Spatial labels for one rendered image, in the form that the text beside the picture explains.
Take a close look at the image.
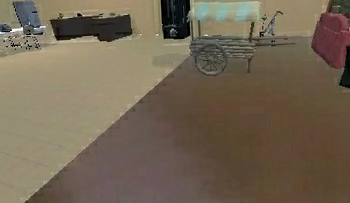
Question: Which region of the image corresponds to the wooden cart with striped canopy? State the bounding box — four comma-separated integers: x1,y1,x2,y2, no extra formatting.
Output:
186,0,299,79

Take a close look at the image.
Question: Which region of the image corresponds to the dark brown sideboard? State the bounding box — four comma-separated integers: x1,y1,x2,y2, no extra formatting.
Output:
49,13,134,46

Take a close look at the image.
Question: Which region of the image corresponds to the red armchair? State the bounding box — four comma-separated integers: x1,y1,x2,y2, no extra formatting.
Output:
309,10,350,71

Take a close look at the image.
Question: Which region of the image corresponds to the dark round object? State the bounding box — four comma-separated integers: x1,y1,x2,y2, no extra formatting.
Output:
0,23,13,34

